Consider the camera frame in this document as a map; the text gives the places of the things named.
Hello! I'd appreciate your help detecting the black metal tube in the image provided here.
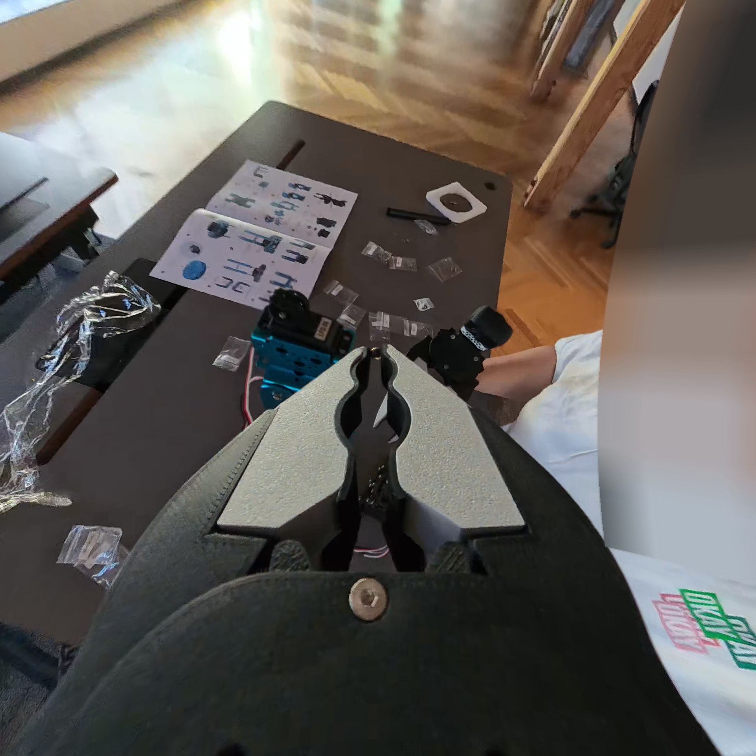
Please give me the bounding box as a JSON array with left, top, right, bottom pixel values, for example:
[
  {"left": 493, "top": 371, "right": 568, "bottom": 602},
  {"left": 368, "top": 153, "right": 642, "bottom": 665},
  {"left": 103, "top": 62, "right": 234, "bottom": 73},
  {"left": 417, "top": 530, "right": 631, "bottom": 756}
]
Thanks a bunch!
[{"left": 385, "top": 207, "right": 451, "bottom": 226}]

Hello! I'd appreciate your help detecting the dark side table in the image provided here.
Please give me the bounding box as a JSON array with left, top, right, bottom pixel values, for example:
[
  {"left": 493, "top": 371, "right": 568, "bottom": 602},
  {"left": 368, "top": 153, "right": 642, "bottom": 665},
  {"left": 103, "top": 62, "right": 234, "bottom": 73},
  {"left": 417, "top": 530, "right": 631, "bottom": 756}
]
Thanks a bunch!
[{"left": 0, "top": 131, "right": 119, "bottom": 284}]

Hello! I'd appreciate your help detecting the crumpled clear plastic wrap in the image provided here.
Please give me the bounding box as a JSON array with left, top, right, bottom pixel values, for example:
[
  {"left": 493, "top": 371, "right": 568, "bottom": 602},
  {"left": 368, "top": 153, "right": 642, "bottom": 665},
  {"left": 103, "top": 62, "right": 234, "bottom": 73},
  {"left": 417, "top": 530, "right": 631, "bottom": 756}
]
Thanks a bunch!
[{"left": 0, "top": 271, "right": 161, "bottom": 515}]

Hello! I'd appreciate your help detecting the printed assembly manual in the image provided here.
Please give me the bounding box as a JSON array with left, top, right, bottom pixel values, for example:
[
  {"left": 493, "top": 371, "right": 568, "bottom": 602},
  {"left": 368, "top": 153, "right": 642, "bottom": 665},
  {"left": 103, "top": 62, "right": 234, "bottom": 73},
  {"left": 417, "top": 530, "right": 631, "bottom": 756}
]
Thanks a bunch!
[{"left": 149, "top": 159, "right": 359, "bottom": 309}]

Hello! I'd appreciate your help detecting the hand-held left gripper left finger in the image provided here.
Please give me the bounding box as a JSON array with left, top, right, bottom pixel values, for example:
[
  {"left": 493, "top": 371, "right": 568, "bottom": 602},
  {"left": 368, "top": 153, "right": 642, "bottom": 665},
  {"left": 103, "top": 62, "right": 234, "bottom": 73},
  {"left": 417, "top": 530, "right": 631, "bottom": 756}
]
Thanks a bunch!
[{"left": 216, "top": 346, "right": 369, "bottom": 538}]

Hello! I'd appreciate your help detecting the wooden post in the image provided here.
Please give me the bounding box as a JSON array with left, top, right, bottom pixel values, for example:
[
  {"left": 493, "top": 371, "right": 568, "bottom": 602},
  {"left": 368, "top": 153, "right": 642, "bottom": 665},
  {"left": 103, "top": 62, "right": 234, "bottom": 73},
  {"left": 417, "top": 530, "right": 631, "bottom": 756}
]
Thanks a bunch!
[{"left": 523, "top": 0, "right": 686, "bottom": 213}]

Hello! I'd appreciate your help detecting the red white servo cable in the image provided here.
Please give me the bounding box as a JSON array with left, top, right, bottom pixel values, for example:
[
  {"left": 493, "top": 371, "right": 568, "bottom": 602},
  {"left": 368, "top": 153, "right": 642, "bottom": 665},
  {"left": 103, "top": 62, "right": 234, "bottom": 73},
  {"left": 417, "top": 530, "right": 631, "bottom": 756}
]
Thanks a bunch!
[{"left": 241, "top": 348, "right": 267, "bottom": 432}]

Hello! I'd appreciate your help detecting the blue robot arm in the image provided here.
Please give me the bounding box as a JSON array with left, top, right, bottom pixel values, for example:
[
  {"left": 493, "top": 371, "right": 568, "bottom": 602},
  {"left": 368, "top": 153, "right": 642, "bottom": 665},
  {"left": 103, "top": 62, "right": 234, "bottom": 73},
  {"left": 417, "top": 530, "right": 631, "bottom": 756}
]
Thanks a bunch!
[{"left": 251, "top": 286, "right": 358, "bottom": 414}]

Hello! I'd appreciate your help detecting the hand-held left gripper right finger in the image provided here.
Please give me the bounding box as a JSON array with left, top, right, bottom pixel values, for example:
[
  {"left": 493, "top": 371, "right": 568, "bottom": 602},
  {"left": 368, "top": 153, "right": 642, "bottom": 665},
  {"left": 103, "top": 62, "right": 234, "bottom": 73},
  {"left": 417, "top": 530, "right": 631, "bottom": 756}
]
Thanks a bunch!
[{"left": 380, "top": 344, "right": 526, "bottom": 543}]

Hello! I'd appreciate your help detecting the dark brown desk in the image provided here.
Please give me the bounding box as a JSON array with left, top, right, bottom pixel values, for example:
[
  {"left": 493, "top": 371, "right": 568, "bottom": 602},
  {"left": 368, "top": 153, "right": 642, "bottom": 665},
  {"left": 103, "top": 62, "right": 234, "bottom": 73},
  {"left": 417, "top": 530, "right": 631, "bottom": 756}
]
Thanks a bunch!
[{"left": 0, "top": 100, "right": 513, "bottom": 650}]

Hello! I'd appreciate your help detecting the white foam square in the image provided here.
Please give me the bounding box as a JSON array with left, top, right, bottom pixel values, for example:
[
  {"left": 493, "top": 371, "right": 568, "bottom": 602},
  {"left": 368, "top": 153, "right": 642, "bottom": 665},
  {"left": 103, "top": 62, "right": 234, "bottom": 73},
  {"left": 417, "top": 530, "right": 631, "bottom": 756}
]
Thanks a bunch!
[{"left": 425, "top": 180, "right": 489, "bottom": 224}]

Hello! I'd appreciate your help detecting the person's right forearm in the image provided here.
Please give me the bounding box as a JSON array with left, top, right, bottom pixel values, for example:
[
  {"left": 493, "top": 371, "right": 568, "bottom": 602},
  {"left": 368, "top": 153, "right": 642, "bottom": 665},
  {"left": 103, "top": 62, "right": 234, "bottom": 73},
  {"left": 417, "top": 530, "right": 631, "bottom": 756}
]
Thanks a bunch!
[{"left": 475, "top": 345, "right": 559, "bottom": 402}]

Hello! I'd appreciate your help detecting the black office chair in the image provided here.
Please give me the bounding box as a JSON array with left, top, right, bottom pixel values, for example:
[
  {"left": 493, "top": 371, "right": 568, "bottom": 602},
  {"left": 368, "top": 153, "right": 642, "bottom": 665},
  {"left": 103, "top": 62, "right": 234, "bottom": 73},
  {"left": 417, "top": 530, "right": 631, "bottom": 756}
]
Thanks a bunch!
[{"left": 570, "top": 80, "right": 659, "bottom": 249}]

